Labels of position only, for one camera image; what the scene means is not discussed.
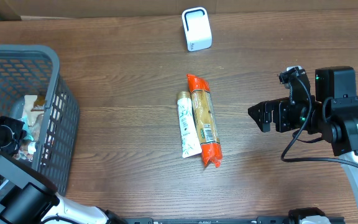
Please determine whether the teal snack packet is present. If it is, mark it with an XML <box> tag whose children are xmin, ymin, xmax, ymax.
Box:
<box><xmin>20</xmin><ymin>116</ymin><xmax>39</xmax><ymax>141</ymax></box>

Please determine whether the beige Pantree snack bag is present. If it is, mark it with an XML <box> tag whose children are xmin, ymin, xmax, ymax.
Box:
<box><xmin>14</xmin><ymin>95</ymin><xmax>45</xmax><ymax>163</ymax></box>

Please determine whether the orange pasta packet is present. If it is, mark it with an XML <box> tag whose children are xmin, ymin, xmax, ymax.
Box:
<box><xmin>186</xmin><ymin>74</ymin><xmax>223</xmax><ymax>167</ymax></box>

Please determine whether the white tube with gold cap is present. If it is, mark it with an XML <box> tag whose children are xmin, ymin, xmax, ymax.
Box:
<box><xmin>177</xmin><ymin>91</ymin><xmax>202</xmax><ymax>158</ymax></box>

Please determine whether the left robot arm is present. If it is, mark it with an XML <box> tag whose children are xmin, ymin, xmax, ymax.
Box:
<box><xmin>0</xmin><ymin>117</ymin><xmax>125</xmax><ymax>224</ymax></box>

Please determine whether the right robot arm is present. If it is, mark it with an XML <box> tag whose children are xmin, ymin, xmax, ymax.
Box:
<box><xmin>248</xmin><ymin>66</ymin><xmax>358</xmax><ymax>209</ymax></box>

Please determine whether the white barcode scanner stand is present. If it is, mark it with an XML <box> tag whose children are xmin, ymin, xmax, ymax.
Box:
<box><xmin>181</xmin><ymin>7</ymin><xmax>213</xmax><ymax>52</ymax></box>

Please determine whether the grey plastic shopping basket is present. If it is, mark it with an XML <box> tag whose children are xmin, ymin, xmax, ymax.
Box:
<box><xmin>0</xmin><ymin>45</ymin><xmax>80</xmax><ymax>195</ymax></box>

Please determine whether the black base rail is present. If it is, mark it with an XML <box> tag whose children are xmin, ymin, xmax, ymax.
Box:
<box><xmin>124</xmin><ymin>216</ymin><xmax>346</xmax><ymax>224</ymax></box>

